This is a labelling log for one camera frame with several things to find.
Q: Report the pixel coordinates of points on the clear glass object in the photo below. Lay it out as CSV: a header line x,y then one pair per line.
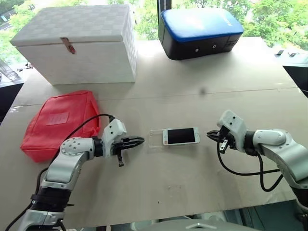
x,y
9,72

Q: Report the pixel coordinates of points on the red fabric pouch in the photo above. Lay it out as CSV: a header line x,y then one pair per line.
x,y
60,120

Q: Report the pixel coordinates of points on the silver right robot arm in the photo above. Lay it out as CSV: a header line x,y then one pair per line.
x,y
279,149

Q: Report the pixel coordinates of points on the dark window frame post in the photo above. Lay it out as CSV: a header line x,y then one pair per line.
x,y
164,4

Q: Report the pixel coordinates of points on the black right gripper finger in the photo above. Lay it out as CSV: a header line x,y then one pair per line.
x,y
214,132
215,137

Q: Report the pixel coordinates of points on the small black clip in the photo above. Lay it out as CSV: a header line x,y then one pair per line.
x,y
279,53
291,54

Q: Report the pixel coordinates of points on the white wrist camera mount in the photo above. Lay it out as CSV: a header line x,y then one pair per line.
x,y
232,121
113,131

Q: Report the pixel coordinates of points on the black flat panel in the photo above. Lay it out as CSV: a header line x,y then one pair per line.
x,y
298,77

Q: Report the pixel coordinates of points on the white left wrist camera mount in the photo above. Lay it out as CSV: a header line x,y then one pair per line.
x,y
113,131

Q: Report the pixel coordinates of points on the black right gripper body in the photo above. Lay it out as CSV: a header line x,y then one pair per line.
x,y
225,138

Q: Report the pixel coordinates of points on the clear plastic phone case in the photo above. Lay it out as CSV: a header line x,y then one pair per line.
x,y
155,142

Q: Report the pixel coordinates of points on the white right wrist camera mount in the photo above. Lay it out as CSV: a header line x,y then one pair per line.
x,y
232,121

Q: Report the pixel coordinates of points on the black side table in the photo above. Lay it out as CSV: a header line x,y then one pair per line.
x,y
8,98

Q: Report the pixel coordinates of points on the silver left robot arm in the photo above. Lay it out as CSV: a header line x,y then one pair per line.
x,y
69,158

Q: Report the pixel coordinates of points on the white lidded storage box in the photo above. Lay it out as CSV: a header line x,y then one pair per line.
x,y
84,43

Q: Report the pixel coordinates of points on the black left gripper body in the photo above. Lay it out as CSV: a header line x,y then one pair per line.
x,y
120,149

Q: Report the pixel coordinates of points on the white smartphone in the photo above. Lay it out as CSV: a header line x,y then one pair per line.
x,y
180,136

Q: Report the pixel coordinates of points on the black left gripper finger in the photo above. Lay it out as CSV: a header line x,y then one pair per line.
x,y
132,144
136,139

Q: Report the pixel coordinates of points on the blue and black hard case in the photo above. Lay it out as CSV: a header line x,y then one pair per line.
x,y
197,31

